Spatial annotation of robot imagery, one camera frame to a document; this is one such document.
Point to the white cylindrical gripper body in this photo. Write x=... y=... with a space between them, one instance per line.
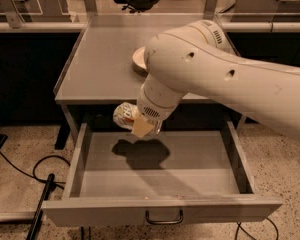
x=152 y=108

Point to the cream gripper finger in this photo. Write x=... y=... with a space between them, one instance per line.
x=141 y=126

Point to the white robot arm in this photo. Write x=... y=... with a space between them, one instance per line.
x=193 y=59

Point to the grey open top drawer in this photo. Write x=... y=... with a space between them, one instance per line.
x=115 y=177

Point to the grey counter cabinet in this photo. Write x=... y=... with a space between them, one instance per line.
x=99 y=69

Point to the white paper bowl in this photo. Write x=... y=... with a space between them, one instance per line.
x=138 y=61

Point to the black pole stand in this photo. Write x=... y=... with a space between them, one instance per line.
x=37 y=218

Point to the black drawer handle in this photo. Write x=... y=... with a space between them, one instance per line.
x=160 y=218

